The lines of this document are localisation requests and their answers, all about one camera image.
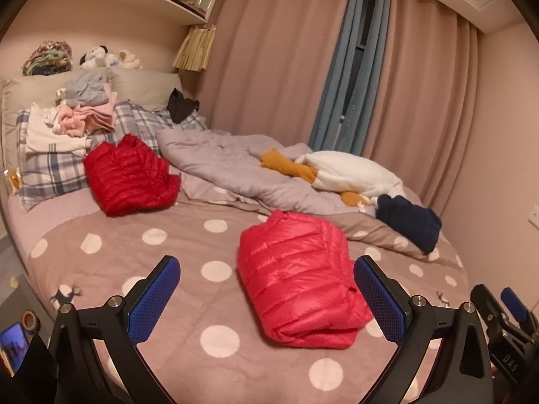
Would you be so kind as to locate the black and white plush toy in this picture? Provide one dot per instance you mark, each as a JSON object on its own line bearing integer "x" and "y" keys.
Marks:
{"x": 93, "y": 57}

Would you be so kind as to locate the small orange toy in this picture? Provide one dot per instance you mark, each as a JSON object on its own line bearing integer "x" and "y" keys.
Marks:
{"x": 14, "y": 181}

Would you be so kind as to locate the tape roll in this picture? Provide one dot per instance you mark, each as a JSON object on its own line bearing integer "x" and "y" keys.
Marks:
{"x": 29, "y": 320}

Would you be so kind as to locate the plaid pillow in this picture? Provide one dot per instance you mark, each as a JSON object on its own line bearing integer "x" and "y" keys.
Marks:
{"x": 139, "y": 120}
{"x": 50, "y": 168}

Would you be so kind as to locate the multicolour knitted blanket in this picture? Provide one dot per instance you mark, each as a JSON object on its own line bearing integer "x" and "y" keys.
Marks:
{"x": 46, "y": 59}

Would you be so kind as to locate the pink curtain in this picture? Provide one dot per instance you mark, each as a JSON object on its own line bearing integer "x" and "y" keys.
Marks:
{"x": 273, "y": 59}
{"x": 425, "y": 101}

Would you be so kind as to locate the cream plush toy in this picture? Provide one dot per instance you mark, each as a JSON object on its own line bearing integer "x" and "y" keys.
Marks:
{"x": 128, "y": 59}

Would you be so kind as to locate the dark window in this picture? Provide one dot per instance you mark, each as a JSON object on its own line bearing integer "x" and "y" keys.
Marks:
{"x": 367, "y": 17}

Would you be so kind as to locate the dark red folded puffer jacket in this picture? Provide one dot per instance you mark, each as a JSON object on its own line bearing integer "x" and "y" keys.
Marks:
{"x": 126, "y": 176}

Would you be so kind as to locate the beige pillow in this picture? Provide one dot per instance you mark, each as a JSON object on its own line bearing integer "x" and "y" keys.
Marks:
{"x": 25, "y": 92}
{"x": 143, "y": 88}

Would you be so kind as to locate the grey folded garment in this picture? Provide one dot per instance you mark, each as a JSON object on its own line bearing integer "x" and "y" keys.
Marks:
{"x": 86, "y": 88}

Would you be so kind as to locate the pink folded garment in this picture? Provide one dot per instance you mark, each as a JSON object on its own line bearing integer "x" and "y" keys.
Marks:
{"x": 92, "y": 120}

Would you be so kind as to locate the blue curtain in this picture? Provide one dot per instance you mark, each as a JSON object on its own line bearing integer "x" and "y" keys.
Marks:
{"x": 337, "y": 92}

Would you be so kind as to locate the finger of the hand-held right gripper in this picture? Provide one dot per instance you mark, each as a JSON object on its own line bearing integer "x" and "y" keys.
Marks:
{"x": 484, "y": 303}
{"x": 514, "y": 305}

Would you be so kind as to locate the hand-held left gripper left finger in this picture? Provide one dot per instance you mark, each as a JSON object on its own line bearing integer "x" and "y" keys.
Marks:
{"x": 153, "y": 298}

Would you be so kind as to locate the pink-red hooded puffer jacket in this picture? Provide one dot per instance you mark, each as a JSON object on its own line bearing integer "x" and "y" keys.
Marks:
{"x": 294, "y": 273}

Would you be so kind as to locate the white folded garment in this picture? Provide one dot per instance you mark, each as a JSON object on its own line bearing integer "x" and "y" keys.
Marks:
{"x": 46, "y": 134}

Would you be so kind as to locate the black cloth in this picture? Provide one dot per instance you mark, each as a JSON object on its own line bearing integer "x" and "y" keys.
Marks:
{"x": 181, "y": 105}

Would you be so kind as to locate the brown polka dot bed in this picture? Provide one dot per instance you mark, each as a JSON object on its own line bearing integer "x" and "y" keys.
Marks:
{"x": 181, "y": 252}

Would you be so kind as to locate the navy folded garment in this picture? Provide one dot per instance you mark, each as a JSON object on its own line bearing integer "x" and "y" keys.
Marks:
{"x": 408, "y": 219}

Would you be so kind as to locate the grey quilt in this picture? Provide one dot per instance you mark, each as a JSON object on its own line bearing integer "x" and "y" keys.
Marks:
{"x": 219, "y": 164}

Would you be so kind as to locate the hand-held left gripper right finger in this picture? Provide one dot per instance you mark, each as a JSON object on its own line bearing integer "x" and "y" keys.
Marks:
{"x": 381, "y": 301}

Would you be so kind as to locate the smartphone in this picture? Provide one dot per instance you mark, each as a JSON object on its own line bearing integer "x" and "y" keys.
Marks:
{"x": 14, "y": 345}

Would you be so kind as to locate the white goose plush toy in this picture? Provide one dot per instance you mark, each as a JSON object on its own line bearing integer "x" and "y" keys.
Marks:
{"x": 349, "y": 172}

